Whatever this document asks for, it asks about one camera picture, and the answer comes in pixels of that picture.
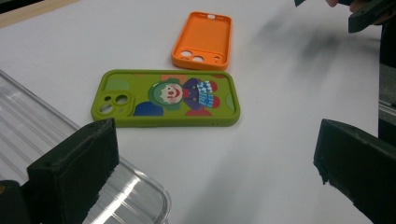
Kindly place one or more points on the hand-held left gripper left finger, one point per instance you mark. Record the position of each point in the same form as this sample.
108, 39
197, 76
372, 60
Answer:
71, 168

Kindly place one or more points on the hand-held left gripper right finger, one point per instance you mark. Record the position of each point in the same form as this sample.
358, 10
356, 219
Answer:
361, 165

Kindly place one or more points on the clear plastic rack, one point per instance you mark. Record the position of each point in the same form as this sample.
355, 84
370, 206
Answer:
31, 130

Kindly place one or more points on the green clown print phone case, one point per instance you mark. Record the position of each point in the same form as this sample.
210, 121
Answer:
143, 85

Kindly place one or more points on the orange phone case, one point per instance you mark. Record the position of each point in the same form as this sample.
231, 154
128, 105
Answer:
202, 34

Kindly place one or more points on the aluminium rail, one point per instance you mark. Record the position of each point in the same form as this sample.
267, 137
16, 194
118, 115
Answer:
387, 112

